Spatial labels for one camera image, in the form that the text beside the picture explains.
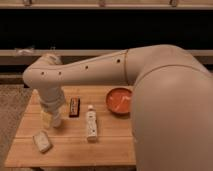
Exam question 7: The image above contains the white paper cup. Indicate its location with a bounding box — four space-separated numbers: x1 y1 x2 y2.
51 113 62 128

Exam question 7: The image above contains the clear plastic wrap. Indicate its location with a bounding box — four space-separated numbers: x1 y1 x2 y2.
15 47 35 56

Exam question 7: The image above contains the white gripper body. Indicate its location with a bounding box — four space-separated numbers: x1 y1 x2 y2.
39 93 66 120

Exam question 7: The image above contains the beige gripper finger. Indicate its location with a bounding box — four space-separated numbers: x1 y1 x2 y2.
41 111 52 129

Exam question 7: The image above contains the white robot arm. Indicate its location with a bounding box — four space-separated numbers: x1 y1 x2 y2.
23 45 213 171

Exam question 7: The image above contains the orange bowl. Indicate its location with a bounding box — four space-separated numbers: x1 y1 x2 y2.
105 87 132 115

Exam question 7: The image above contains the wooden table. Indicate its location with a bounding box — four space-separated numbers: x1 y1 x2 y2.
5 86 135 168

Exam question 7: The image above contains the white plastic bottle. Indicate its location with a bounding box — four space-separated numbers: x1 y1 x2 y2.
86 105 98 142

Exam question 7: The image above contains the brown chocolate bar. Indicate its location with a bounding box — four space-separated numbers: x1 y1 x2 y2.
69 97 80 117

